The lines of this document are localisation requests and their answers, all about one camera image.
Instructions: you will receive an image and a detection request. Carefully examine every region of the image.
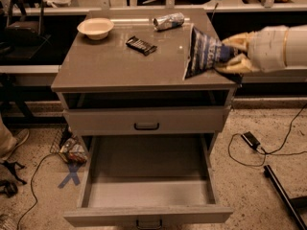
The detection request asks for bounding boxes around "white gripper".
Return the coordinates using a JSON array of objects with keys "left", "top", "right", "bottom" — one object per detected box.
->
[{"left": 215, "top": 26, "right": 288, "bottom": 74}]

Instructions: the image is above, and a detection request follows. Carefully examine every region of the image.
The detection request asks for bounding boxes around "blue chip bag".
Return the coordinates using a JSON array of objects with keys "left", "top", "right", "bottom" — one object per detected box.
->
[{"left": 183, "top": 26, "right": 241, "bottom": 80}]

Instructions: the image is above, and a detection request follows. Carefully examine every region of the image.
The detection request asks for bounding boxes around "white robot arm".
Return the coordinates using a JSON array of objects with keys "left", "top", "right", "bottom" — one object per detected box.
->
[{"left": 215, "top": 25, "right": 307, "bottom": 74}]

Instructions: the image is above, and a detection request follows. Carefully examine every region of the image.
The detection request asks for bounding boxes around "closed grey middle drawer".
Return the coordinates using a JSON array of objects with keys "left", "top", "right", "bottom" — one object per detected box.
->
[{"left": 63, "top": 106, "right": 230, "bottom": 136}]

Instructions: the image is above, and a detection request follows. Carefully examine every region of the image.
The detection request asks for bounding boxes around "grey drawer cabinet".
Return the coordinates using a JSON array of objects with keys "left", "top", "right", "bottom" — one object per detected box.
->
[{"left": 52, "top": 8, "right": 237, "bottom": 145}]

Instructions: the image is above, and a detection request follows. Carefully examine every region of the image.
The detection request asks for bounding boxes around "open grey lower drawer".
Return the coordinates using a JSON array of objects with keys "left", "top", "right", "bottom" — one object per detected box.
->
[{"left": 64, "top": 134, "right": 233, "bottom": 230}]

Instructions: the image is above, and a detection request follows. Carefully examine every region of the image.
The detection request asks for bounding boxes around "crushed silver can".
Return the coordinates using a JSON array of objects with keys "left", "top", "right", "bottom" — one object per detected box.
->
[{"left": 153, "top": 12, "right": 184, "bottom": 32}]

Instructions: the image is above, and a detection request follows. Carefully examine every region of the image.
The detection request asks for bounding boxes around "black power adapter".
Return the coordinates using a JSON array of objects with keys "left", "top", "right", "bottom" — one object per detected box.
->
[{"left": 241, "top": 131, "right": 260, "bottom": 150}]

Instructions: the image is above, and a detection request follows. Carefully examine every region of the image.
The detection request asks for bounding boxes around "black candy bar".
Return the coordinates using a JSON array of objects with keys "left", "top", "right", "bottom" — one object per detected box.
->
[{"left": 126, "top": 36, "right": 157, "bottom": 56}]

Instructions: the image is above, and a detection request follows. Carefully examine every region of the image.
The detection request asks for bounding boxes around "black metal stand leg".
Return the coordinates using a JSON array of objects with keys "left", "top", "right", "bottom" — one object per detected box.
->
[{"left": 264, "top": 165, "right": 307, "bottom": 230}]

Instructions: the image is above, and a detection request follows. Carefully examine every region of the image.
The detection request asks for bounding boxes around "white bowl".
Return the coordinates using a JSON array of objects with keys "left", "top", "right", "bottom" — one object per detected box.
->
[{"left": 77, "top": 18, "right": 114, "bottom": 40}]

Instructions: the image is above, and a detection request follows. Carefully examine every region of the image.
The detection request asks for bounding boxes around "blue tape cross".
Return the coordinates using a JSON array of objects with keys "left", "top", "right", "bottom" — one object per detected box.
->
[{"left": 59, "top": 164, "right": 81, "bottom": 189}]

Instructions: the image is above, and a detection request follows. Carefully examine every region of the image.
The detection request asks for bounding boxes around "black chair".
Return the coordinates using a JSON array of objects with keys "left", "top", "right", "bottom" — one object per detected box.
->
[{"left": 0, "top": 0, "right": 49, "bottom": 62}]

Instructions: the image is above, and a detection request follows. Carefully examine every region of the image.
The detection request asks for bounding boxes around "person's shoe and leg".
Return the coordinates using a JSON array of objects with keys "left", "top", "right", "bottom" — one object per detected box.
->
[{"left": 0, "top": 115, "right": 30, "bottom": 161}]

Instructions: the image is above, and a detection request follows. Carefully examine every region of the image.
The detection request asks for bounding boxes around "black power cable right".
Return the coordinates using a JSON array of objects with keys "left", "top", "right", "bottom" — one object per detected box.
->
[{"left": 227, "top": 101, "right": 307, "bottom": 169}]

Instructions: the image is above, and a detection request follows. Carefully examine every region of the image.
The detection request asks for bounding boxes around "wire basket with snacks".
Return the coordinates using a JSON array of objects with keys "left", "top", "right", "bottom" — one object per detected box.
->
[{"left": 50, "top": 125, "right": 87, "bottom": 164}]

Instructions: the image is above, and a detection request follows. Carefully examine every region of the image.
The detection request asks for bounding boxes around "black cable left floor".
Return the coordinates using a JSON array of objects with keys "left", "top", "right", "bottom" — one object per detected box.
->
[{"left": 15, "top": 152, "right": 59, "bottom": 230}]

